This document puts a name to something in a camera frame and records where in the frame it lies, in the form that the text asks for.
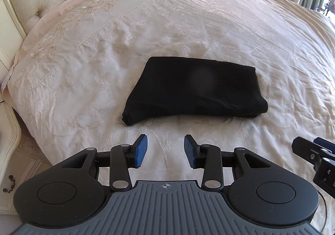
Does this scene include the cream carved nightstand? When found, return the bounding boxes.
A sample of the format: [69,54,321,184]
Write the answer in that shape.
[0,94,54,216]

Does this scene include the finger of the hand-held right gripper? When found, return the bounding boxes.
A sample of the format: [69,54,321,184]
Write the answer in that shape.
[292,137,335,191]
[313,137,335,152]

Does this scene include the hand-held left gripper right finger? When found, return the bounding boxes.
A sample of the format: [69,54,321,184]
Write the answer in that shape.
[184,134,273,190]

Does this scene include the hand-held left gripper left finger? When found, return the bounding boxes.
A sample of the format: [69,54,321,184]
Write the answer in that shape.
[54,134,148,190]

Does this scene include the cream embroidered bedspread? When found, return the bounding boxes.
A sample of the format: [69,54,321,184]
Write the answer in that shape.
[3,0,335,214]

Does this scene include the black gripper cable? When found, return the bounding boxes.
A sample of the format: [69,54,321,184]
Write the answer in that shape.
[317,190,328,229]

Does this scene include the black pants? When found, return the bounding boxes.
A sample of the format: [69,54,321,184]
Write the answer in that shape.
[122,57,269,127]

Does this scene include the dark metal drawer handle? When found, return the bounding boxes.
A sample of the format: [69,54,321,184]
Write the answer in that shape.
[1,175,17,193]

